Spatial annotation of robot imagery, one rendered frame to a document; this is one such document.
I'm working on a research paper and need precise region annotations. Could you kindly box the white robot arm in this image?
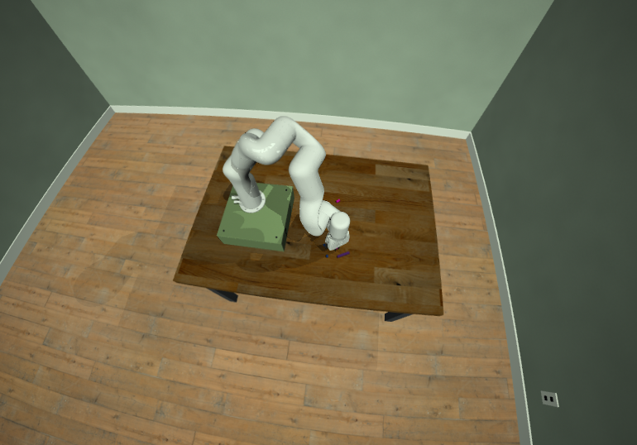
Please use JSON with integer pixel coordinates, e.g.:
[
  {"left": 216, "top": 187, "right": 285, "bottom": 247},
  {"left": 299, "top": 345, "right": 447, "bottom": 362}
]
[{"left": 223, "top": 116, "right": 350, "bottom": 242}]

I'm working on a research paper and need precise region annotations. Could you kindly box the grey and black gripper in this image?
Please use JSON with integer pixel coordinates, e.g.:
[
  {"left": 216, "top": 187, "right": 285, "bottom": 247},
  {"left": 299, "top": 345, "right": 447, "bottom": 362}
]
[{"left": 325, "top": 232, "right": 349, "bottom": 251}]

